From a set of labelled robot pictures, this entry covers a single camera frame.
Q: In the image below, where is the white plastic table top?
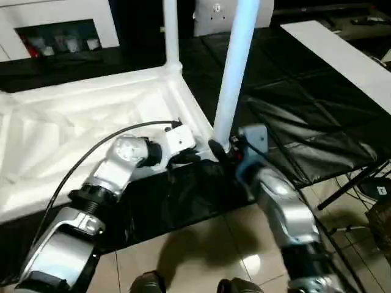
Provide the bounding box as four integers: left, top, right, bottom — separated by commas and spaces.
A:
0, 64, 222, 224

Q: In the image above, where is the black stand leg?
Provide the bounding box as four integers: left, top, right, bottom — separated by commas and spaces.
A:
318, 160, 391, 211

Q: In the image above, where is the dark right robot foot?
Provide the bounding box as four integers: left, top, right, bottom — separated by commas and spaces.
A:
217, 277, 265, 293

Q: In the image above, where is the dark robot foot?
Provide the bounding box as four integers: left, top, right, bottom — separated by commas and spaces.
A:
217, 277, 265, 293
128, 272, 167, 293

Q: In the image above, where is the dark left robot foot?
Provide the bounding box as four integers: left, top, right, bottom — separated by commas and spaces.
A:
128, 272, 167, 293

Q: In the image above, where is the black cabinet with gold label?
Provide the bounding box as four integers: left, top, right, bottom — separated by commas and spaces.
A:
117, 0, 196, 62

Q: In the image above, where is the flat white board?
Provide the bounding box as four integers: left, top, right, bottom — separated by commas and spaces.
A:
279, 20, 391, 99

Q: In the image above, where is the brown woven fabric object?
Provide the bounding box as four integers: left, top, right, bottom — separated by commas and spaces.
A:
365, 201, 391, 246

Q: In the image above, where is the white cabinet with glass doors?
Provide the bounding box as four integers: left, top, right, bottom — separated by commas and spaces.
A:
0, 0, 120, 63

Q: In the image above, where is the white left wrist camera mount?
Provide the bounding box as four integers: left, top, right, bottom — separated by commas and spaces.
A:
159, 125, 197, 167

